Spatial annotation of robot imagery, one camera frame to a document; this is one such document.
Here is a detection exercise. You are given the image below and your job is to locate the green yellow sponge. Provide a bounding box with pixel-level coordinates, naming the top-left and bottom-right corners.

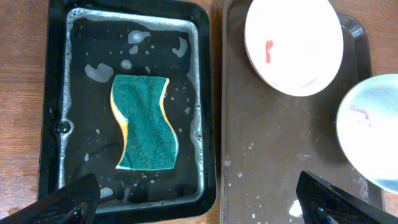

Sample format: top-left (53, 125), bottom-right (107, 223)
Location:
top-left (110, 75), bottom-right (179, 171)

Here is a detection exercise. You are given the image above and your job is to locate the black soapy water tray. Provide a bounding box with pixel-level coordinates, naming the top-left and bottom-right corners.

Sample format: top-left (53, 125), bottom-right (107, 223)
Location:
top-left (37, 1), bottom-right (216, 223)

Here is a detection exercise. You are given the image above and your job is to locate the brown serving tray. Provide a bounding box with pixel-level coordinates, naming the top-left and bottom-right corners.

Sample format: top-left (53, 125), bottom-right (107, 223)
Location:
top-left (220, 1), bottom-right (384, 223)

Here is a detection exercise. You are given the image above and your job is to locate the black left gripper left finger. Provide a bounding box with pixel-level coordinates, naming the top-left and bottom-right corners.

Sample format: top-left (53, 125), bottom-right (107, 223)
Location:
top-left (1, 174), bottom-right (100, 224)

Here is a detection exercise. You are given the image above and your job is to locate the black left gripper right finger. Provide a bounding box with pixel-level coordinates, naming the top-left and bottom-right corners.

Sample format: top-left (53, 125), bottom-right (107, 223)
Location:
top-left (296, 171), bottom-right (397, 224)

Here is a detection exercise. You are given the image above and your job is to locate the pink plate with red stain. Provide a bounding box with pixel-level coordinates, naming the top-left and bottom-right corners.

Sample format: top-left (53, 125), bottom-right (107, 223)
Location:
top-left (244, 0), bottom-right (344, 96)

